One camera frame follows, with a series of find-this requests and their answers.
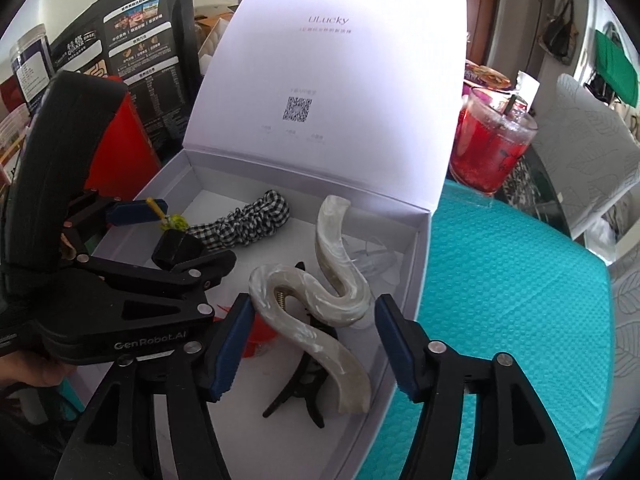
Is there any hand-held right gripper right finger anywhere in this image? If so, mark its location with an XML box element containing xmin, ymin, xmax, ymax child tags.
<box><xmin>374</xmin><ymin>294</ymin><xmax>578</xmax><ymax>480</ymax></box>

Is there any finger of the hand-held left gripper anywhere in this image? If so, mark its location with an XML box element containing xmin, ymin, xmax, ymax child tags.
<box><xmin>75</xmin><ymin>231</ymin><xmax>238</xmax><ymax>317</ymax></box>
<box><xmin>65</xmin><ymin>191</ymin><xmax>169</xmax><ymax>242</ymax></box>

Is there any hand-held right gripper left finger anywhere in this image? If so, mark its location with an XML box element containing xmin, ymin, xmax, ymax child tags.
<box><xmin>52</xmin><ymin>292</ymin><xmax>257</xmax><ymax>480</ymax></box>

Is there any yellow-green lollipop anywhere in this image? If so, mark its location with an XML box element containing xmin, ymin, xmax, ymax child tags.
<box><xmin>146</xmin><ymin>199</ymin><xmax>189</xmax><ymax>234</ymax></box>

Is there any red hair clip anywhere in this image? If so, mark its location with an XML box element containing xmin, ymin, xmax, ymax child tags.
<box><xmin>212</xmin><ymin>305</ymin><xmax>281</xmax><ymax>361</ymax></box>

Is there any beige marble hair claw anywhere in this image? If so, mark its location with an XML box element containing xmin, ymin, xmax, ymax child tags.
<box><xmin>248</xmin><ymin>195</ymin><xmax>374</xmax><ymax>417</ymax></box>

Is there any black white gingham scrunchie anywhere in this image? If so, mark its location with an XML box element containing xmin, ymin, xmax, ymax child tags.
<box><xmin>187</xmin><ymin>189</ymin><xmax>292</xmax><ymax>251</ymax></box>

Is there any clear hair claw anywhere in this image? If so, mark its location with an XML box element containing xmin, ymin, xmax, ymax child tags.
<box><xmin>350</xmin><ymin>240</ymin><xmax>406</xmax><ymax>287</ymax></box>

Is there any white gift box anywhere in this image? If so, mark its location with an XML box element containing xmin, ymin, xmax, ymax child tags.
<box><xmin>92</xmin><ymin>0</ymin><xmax>472</xmax><ymax>480</ymax></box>

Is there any person's left hand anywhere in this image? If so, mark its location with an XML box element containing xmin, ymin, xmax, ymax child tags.
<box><xmin>0</xmin><ymin>346</ymin><xmax>76</xmax><ymax>389</ymax></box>

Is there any red container lid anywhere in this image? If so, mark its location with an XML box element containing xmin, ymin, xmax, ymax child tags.
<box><xmin>82</xmin><ymin>77</ymin><xmax>164</xmax><ymax>196</ymax></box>

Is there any white-lid clear jar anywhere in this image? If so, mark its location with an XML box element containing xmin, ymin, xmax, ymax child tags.
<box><xmin>9</xmin><ymin>24</ymin><xmax>56</xmax><ymax>107</ymax></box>

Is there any teal bubble mailer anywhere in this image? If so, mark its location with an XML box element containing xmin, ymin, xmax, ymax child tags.
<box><xmin>350</xmin><ymin>180</ymin><xmax>616</xmax><ymax>480</ymax></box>

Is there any black snack pouch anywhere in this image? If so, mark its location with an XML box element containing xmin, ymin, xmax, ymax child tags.
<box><xmin>50</xmin><ymin>0</ymin><xmax>194</xmax><ymax>151</ymax></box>

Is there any open cardboard box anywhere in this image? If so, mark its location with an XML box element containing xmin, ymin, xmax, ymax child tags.
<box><xmin>194</xmin><ymin>4</ymin><xmax>236</xmax><ymax>79</ymax></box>

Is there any grey leaf-pattern chair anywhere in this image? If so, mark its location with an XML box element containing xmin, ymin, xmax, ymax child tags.
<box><xmin>530</xmin><ymin>74</ymin><xmax>640</xmax><ymax>241</ymax></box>

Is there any brown door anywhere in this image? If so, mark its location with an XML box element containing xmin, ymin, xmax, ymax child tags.
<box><xmin>467</xmin><ymin>0</ymin><xmax>501</xmax><ymax>69</ymax></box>

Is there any black handbag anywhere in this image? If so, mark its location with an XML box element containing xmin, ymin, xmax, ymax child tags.
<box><xmin>542</xmin><ymin>0</ymin><xmax>579</xmax><ymax>66</ymax></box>

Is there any green tote bag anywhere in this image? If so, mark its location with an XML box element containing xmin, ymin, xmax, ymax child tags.
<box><xmin>594</xmin><ymin>30</ymin><xmax>640</xmax><ymax>109</ymax></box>

